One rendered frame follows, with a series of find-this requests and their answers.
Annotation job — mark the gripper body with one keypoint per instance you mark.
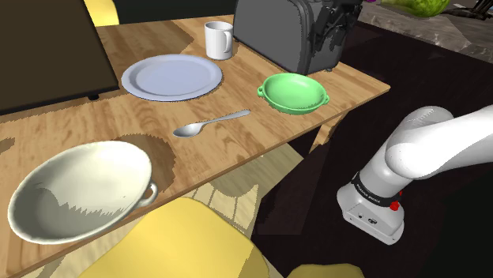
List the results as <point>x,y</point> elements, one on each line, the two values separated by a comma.
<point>334,23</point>

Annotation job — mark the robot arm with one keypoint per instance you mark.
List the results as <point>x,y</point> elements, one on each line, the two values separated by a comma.
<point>419,154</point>

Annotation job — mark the grey toaster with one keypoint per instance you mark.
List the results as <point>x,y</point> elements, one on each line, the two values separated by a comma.
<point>273,30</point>

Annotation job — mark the green rounded object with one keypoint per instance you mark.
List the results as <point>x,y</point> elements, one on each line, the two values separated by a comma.
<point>419,7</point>

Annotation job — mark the dark robot stand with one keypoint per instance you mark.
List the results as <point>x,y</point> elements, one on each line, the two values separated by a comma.
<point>423,88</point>

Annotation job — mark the white mug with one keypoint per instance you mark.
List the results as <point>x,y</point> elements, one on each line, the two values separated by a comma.
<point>216,40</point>

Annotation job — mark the wooden table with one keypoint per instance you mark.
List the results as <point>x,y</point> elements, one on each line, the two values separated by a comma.
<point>250,134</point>

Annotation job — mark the silver spoon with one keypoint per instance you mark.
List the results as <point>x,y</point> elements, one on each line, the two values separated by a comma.
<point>210,124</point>

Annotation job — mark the pale blue plate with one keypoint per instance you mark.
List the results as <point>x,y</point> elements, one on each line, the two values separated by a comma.
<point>171,77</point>

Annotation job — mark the yellow chair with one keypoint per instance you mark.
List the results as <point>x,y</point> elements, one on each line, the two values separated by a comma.
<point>102,11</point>
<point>181,242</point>
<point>327,271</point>

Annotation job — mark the dark brown box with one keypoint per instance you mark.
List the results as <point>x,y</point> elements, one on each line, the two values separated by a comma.
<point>50,50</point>

